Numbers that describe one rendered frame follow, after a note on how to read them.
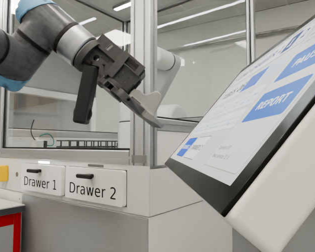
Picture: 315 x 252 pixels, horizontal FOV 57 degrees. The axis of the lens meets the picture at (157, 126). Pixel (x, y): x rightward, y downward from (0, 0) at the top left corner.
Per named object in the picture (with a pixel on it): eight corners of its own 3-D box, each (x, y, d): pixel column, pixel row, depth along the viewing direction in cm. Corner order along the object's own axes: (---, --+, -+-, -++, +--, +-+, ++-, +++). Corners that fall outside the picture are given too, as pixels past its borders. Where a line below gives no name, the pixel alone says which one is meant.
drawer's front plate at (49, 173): (60, 196, 107) (61, 166, 108) (20, 189, 125) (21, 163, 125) (64, 195, 108) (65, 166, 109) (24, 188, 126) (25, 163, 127)
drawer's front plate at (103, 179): (122, 207, 88) (122, 171, 89) (64, 197, 105) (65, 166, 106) (126, 206, 89) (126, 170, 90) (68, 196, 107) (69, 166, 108)
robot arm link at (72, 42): (51, 48, 55) (63, 60, 63) (70, 64, 55) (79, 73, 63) (77, 18, 55) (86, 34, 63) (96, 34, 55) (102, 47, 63)
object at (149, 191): (149, 217, 84) (149, 166, 85) (-10, 186, 146) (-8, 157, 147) (259, 182, 159) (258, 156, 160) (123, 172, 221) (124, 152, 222)
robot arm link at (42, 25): (23, 28, 63) (48, -3, 62) (62, 61, 63) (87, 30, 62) (2, 15, 55) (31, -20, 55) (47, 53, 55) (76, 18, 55)
